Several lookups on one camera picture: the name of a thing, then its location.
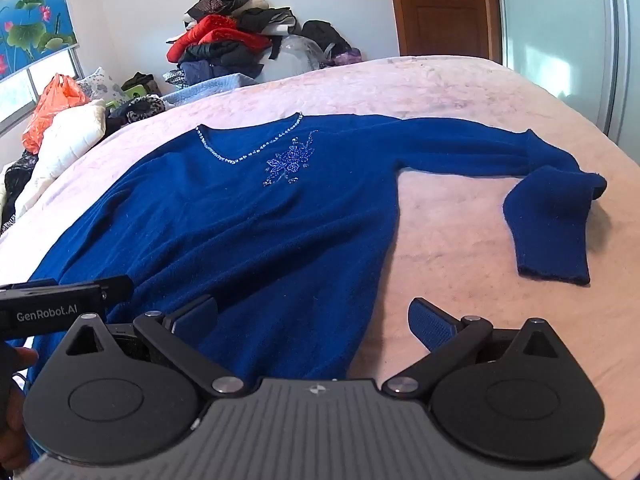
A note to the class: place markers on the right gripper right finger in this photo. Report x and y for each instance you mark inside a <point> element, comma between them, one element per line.
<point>450,343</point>

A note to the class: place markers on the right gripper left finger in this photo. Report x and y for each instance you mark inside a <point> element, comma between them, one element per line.
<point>172,335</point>

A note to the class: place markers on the blue embroidered sweater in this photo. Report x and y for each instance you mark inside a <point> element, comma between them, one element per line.
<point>287,226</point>

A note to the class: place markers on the pile of dark clothes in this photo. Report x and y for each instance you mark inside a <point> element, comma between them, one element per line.
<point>206,61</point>

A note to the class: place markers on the person's left hand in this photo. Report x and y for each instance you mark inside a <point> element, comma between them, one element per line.
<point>14,446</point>

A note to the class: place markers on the pink floral bed blanket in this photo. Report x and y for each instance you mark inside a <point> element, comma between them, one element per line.
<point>102,404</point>

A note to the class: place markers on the black patterned garment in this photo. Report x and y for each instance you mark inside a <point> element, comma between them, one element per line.
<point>15,178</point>

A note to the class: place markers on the orange plastic bag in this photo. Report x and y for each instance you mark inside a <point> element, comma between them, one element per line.
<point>61,93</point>

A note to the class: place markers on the light blue towel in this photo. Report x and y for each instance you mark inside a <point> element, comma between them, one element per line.
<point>207,88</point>

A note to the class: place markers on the lotus print roller blind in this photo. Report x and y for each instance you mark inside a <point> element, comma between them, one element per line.
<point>31,30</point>

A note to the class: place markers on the clear plastic bag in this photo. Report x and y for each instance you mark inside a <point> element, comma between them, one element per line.
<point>298,55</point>

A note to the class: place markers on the red jacket on pile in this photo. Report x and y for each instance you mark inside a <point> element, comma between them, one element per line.
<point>215,28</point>

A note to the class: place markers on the brown wooden door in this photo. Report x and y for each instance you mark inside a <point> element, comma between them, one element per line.
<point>449,27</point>

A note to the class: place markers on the frosted glass wardrobe door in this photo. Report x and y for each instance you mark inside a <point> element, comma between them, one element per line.
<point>583,52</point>

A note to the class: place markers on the window with grey frame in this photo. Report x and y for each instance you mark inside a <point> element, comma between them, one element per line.
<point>20,92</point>

